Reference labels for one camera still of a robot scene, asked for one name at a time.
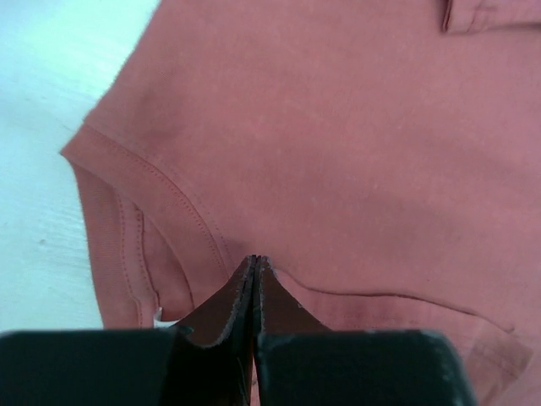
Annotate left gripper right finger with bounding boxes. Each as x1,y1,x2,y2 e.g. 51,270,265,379
254,256,338,405

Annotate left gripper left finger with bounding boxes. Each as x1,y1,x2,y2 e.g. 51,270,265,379
160,255,256,405

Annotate salmon pink t shirt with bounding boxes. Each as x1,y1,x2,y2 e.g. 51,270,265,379
62,1,540,405

